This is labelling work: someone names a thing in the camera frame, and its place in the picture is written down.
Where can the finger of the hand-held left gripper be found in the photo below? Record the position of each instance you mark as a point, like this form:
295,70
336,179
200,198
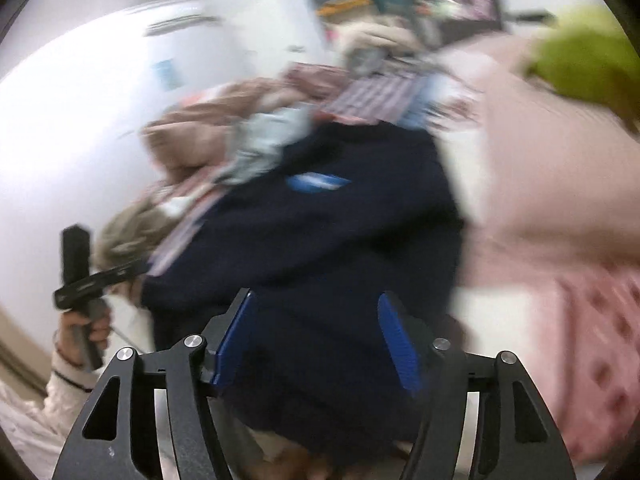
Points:
112,276

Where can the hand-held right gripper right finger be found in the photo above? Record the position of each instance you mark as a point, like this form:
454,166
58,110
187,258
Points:
397,345

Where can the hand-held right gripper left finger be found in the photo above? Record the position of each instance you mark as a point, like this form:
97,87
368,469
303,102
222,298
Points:
235,332

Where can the navy blue garment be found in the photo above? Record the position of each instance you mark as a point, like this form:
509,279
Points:
320,270

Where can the person's left forearm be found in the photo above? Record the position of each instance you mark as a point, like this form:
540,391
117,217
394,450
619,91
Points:
35,425

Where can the person's left hand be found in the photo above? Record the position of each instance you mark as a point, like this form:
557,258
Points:
85,332

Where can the beige fuzzy cloth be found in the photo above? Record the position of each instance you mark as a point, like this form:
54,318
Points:
127,235

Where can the brown blanket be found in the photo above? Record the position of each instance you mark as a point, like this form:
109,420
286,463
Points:
210,120

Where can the light blue cloth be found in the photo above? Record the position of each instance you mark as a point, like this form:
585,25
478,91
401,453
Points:
270,142

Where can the pink blanket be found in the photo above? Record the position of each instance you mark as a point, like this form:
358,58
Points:
540,200

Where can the white air conditioner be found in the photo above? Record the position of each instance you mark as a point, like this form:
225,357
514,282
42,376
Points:
165,65

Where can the plaid cloth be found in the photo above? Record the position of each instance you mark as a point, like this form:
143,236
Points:
370,95

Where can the cream plush toy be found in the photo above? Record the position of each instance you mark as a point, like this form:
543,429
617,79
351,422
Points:
372,37

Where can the green plush toy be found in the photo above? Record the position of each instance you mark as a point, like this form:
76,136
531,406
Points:
585,55

